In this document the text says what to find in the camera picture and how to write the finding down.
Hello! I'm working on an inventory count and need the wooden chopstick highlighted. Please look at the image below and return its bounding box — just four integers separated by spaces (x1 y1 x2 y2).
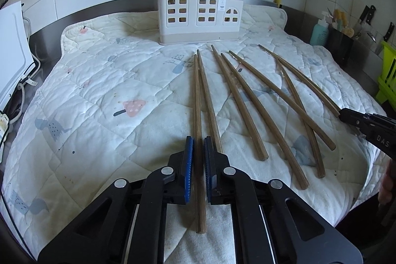
193 54 207 234
220 52 310 191
275 57 326 179
228 50 337 151
197 50 223 153
210 44 269 161
258 44 340 117

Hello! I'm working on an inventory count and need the person's right hand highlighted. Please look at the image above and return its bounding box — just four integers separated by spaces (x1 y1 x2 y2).
378 160 395 205

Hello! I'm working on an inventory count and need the green plastic dish rack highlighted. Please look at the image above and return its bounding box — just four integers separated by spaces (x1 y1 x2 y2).
375 41 396 109

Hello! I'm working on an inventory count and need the black utensil crock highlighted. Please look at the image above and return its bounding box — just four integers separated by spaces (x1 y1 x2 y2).
325 28 354 68

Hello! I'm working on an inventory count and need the teal spray bottle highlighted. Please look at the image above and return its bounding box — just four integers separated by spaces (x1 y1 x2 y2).
309 11 330 46

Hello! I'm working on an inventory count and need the white quilted mat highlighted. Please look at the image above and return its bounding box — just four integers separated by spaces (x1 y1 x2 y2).
1 5 388 256

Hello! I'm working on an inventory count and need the white power strip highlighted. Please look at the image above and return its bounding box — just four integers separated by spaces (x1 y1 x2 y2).
0 113 10 146

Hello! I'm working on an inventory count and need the white microwave oven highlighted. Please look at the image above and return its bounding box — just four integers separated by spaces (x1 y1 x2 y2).
0 1 35 111

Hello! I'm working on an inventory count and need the white plastic utensil holder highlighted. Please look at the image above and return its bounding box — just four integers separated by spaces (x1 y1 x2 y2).
158 0 244 45

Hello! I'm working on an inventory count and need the black handle kitchen knife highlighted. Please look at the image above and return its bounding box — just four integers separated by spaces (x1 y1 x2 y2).
366 5 376 25

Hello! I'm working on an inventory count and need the black handle cleaver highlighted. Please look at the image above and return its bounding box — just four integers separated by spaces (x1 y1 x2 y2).
353 5 370 35

